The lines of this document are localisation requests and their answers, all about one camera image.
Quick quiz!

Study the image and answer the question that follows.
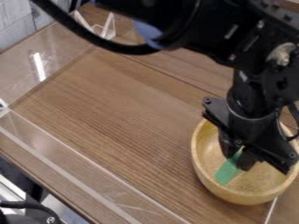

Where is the black metal base plate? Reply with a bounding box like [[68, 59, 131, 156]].
[[24, 194, 68, 224]]

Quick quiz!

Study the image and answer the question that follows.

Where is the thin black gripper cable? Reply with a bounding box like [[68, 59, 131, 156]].
[[275, 101, 299, 142]]

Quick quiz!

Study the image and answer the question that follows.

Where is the green rectangular block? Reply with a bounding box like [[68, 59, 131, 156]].
[[214, 149, 242, 186]]

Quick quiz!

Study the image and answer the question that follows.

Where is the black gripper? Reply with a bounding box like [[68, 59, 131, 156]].
[[203, 98, 299, 175]]

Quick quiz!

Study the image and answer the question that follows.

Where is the black cable bottom left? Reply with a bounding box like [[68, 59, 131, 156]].
[[0, 200, 60, 224]]

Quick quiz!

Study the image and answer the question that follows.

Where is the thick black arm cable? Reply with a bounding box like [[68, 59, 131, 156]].
[[31, 0, 162, 56]]

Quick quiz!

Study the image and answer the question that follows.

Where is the brown wooden bowl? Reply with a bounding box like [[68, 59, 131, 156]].
[[191, 119, 299, 206]]

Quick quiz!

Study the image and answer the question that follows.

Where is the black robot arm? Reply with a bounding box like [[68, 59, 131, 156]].
[[94, 0, 299, 173]]

